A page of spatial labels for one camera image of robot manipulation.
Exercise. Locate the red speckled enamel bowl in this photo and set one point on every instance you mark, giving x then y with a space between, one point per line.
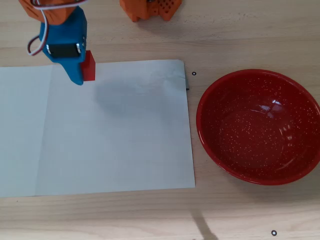
260 130

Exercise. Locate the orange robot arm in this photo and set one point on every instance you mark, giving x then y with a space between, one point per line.
50 12

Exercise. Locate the red cube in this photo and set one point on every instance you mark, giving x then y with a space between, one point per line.
89 68

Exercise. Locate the orange robot base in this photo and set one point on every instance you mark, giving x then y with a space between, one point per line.
147 8

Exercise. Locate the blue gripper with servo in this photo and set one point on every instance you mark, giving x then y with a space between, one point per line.
62 50

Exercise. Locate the white paper sheet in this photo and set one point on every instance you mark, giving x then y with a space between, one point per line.
100 137

